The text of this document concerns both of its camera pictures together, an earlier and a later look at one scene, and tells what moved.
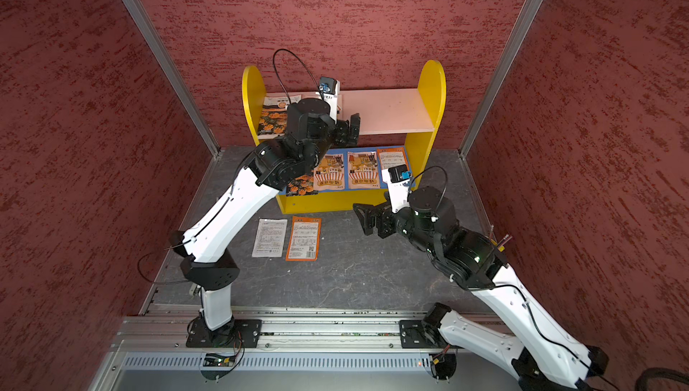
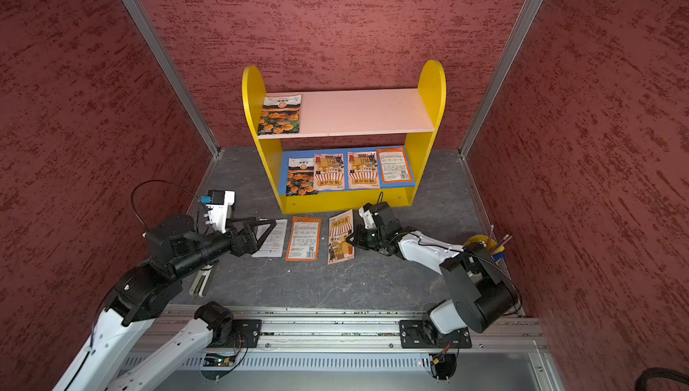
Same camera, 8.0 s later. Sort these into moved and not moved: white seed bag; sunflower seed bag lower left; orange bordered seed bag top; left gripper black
Moved: left gripper black
Not moved: white seed bag; sunflower seed bag lower left; orange bordered seed bag top
